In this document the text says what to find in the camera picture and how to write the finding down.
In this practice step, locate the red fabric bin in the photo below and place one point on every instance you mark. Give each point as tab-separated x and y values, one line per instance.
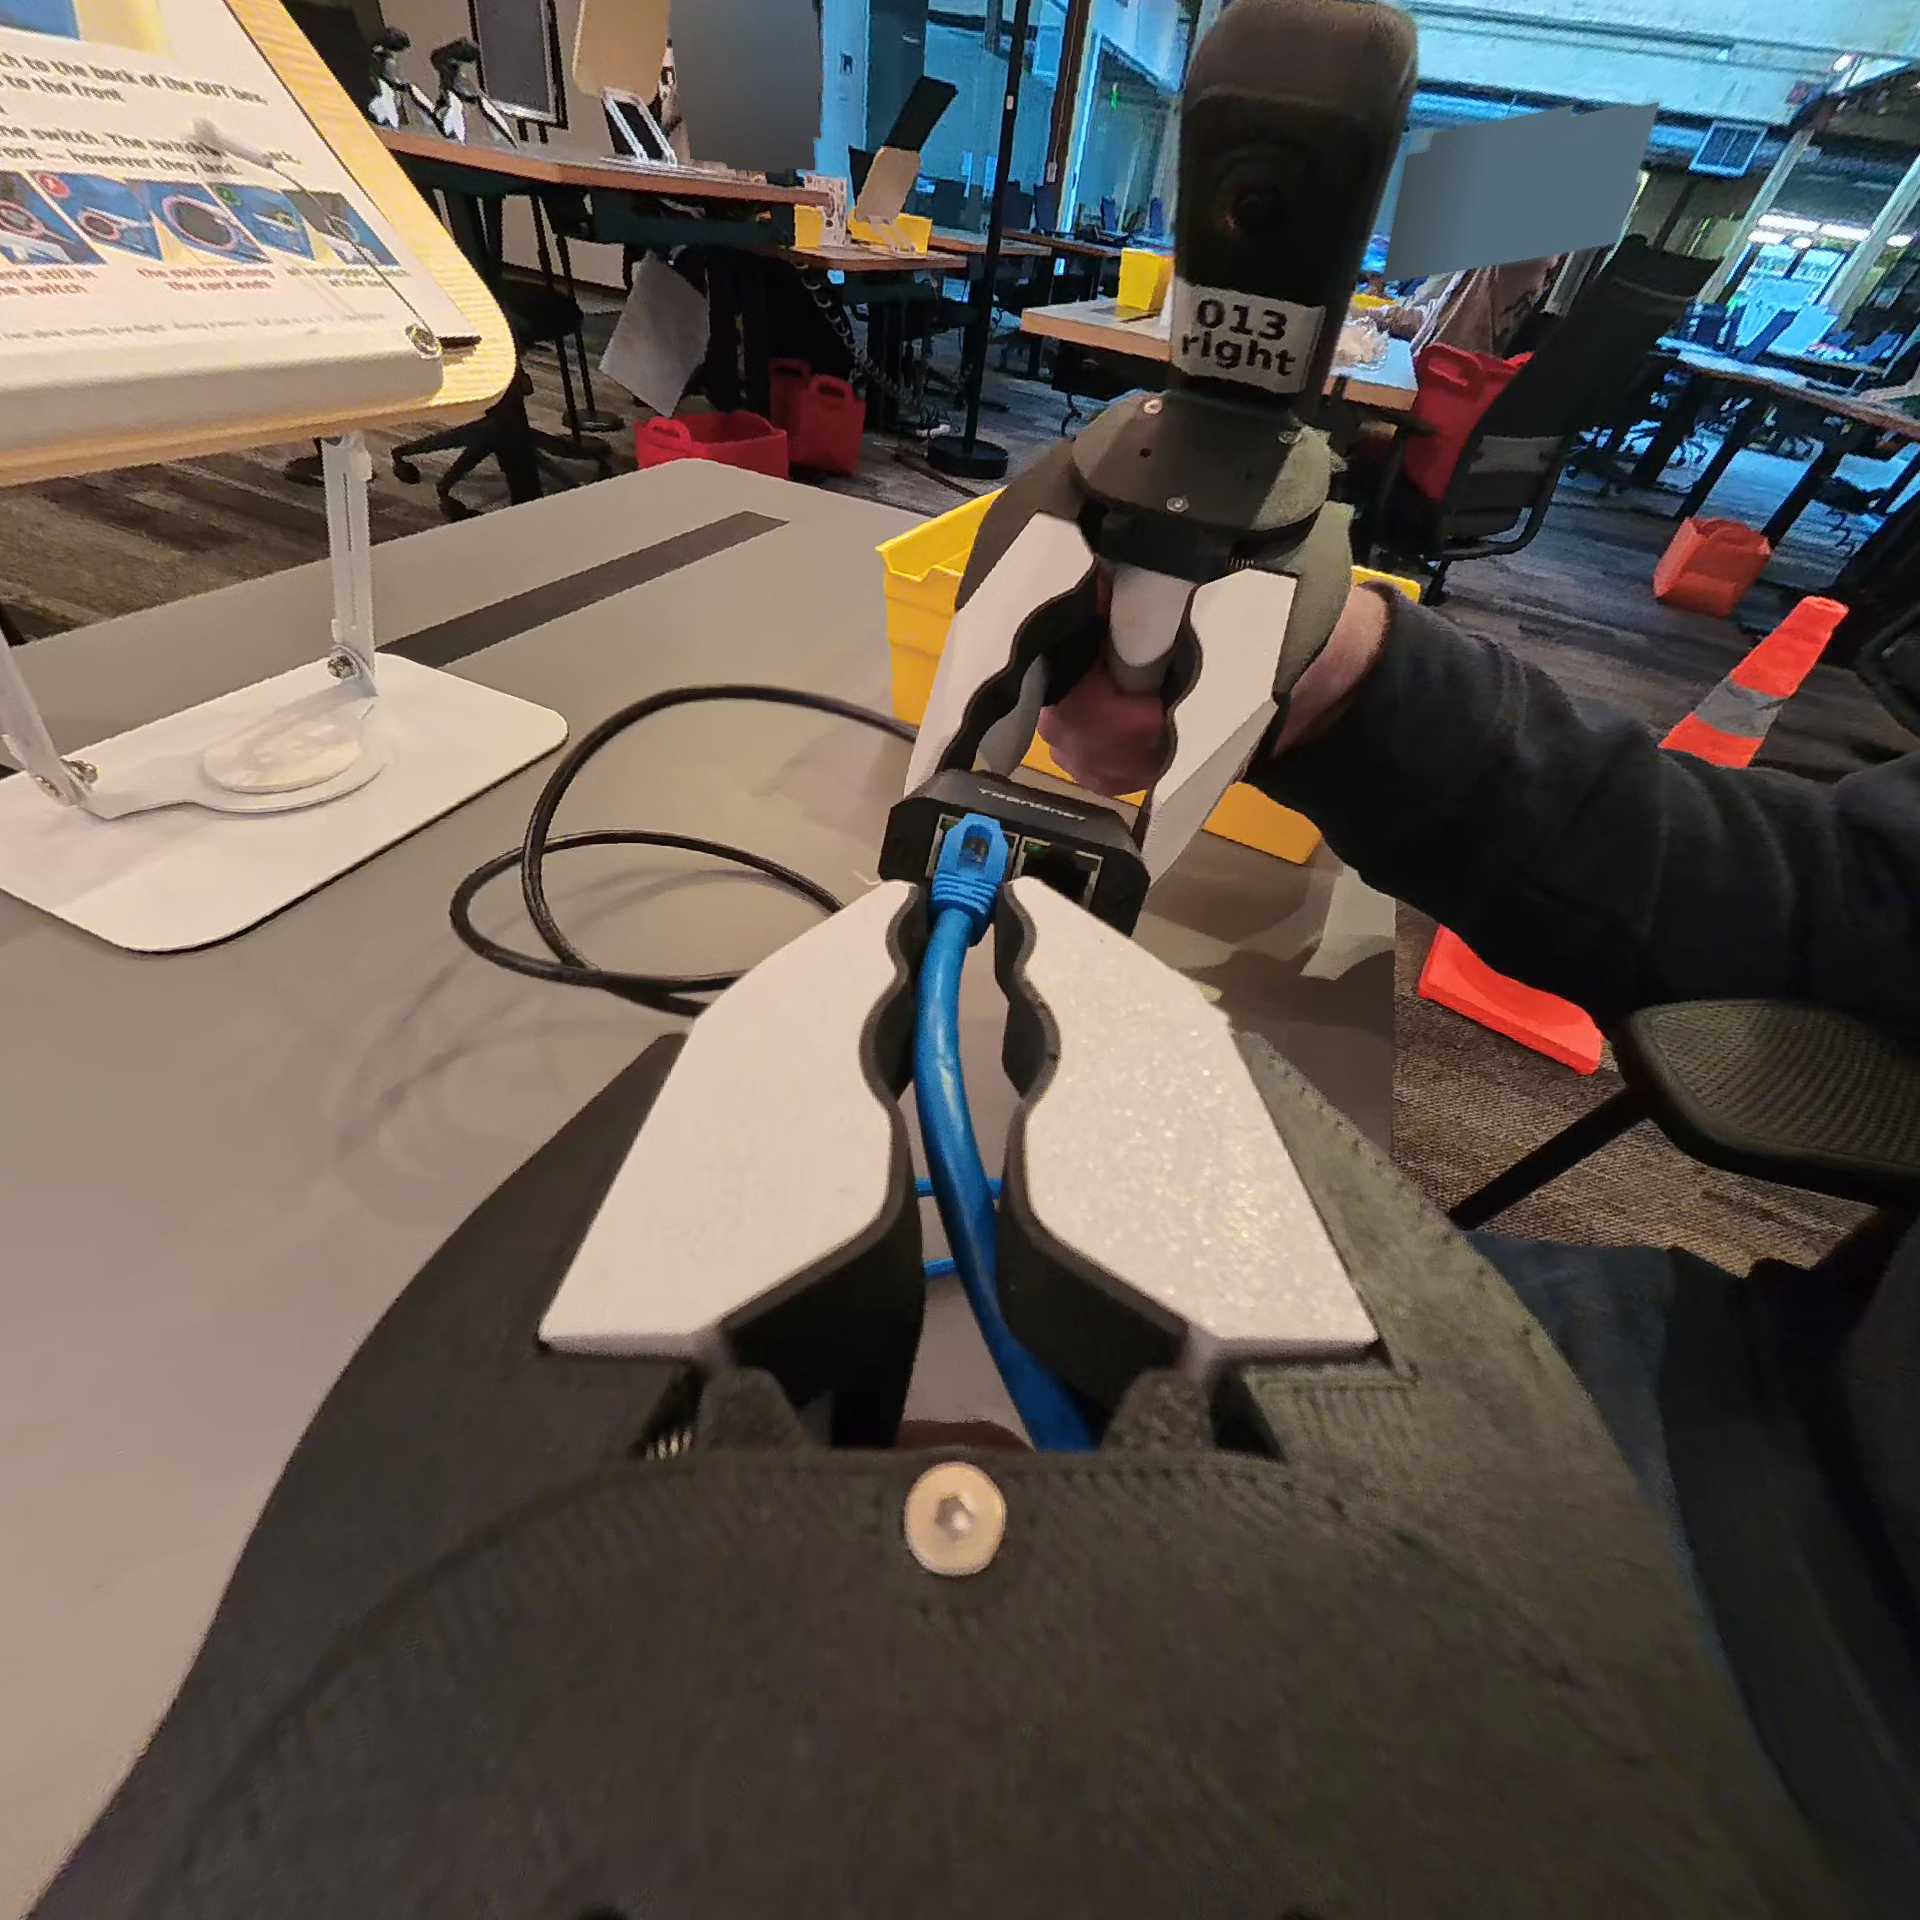
715	449
824	421

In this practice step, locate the white board stand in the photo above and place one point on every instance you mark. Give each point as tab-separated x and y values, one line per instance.
435	752

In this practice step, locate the wooden office desk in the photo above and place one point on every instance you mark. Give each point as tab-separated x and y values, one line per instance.
600	168
1094	324

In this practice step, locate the white hanging paper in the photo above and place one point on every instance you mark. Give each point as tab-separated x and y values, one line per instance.
655	340

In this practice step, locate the person's right hand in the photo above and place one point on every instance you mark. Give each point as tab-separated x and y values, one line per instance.
1105	737

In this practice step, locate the black network switch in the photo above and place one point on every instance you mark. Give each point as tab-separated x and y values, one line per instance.
1036	803

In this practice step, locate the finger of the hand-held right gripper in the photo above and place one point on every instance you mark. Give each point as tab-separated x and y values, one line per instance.
990	631
1237	660

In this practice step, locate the black pole floor stand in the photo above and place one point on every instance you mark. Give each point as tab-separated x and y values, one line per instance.
998	300

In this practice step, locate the person's right forearm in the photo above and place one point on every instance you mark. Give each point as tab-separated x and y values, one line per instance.
1575	840

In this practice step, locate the wood edged instruction board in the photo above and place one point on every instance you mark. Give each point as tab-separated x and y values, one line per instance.
226	225

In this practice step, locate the orange fabric bin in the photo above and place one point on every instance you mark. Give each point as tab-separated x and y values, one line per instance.
1711	569

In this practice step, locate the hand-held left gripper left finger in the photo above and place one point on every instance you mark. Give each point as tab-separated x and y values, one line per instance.
751	1142

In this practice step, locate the black office chair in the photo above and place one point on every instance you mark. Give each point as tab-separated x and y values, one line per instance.
509	377
1605	392
1770	1095

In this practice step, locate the red bag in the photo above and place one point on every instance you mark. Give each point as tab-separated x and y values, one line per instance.
1462	421

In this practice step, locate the yellow plastic bin with divider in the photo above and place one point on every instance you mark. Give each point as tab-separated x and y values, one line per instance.
925	600

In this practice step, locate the small yellow desk bin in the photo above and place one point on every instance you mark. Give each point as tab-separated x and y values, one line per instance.
1146	282

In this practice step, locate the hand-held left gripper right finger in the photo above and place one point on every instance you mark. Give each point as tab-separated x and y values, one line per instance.
1185	1170

